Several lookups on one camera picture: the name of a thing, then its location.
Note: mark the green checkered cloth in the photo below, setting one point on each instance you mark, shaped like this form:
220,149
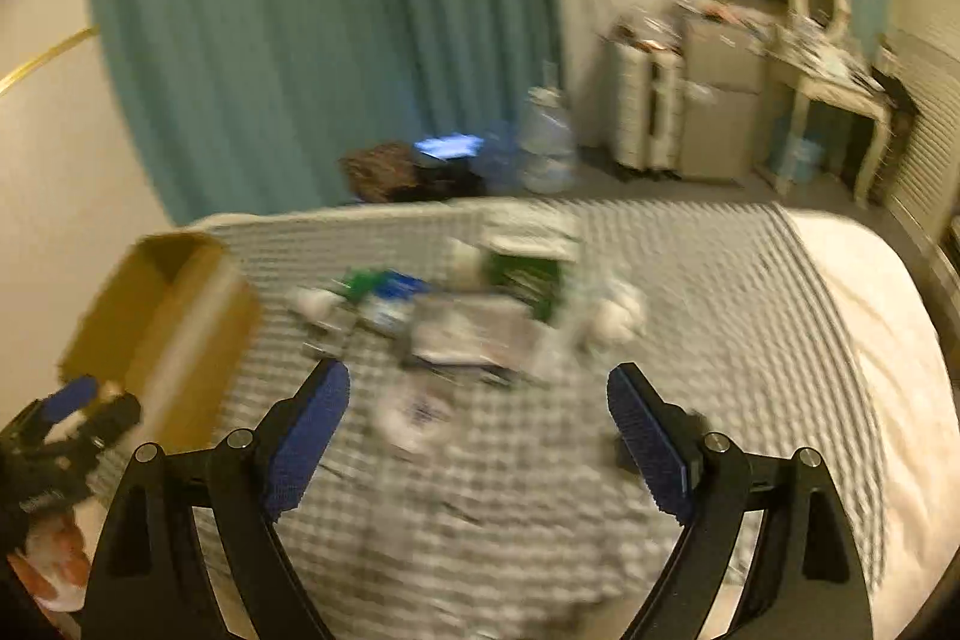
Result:
535,514

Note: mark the white blue plush toy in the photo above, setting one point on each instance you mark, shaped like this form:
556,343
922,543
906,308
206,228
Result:
618,315

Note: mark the person's hand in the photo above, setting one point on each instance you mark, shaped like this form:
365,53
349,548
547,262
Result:
52,563

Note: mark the white tape roll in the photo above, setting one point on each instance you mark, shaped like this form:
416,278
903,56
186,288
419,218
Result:
417,415

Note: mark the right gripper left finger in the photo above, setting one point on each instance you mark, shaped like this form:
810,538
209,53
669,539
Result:
149,578

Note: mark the white suitcase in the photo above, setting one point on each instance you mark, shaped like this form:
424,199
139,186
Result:
645,110

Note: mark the green snack packet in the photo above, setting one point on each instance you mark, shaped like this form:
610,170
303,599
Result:
358,283

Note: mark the open laptop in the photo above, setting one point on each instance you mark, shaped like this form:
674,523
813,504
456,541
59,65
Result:
448,153

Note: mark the white dressing table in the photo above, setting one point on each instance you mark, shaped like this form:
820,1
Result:
786,68

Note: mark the black white foil pouch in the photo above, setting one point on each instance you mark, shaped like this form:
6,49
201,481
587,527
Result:
487,332

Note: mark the small water bottles pack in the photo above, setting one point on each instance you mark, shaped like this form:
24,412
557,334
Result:
497,160

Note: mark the white pill bottle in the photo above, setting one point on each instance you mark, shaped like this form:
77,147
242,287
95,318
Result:
315,306

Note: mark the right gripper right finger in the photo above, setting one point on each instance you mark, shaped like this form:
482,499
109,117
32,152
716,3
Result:
805,580

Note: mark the patterned brown bag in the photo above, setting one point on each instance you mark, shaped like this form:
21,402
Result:
378,174

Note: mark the large water jug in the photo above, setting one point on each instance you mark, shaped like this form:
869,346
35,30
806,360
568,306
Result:
545,141

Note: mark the green white carton box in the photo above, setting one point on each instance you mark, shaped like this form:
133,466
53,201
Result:
529,259

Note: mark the grey mini fridge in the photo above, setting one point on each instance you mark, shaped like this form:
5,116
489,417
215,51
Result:
724,73

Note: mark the brown cardboard box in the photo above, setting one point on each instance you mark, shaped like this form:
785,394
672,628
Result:
170,326

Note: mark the blue white tissue pack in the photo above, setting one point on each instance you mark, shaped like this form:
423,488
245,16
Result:
388,307

